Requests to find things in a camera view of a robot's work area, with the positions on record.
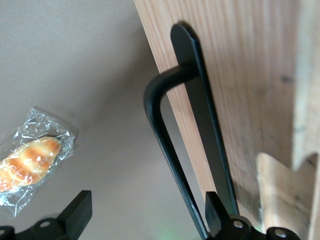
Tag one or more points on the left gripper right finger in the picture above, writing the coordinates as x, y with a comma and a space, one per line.
217, 220

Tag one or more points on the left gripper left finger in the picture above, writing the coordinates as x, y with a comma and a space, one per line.
77, 215

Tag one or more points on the wooden drawer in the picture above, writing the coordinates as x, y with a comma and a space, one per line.
250, 87

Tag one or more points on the bread roll in plastic wrapper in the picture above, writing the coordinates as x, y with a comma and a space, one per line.
30, 155

